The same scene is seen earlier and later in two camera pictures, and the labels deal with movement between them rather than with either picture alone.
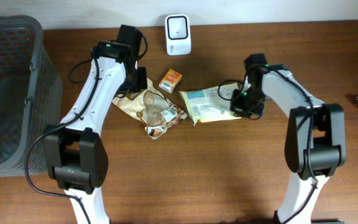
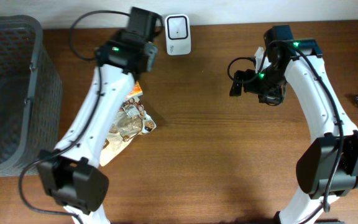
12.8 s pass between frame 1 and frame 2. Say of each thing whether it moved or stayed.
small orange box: moved
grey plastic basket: stayed
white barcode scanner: stayed
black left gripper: moved
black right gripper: moved
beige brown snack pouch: moved
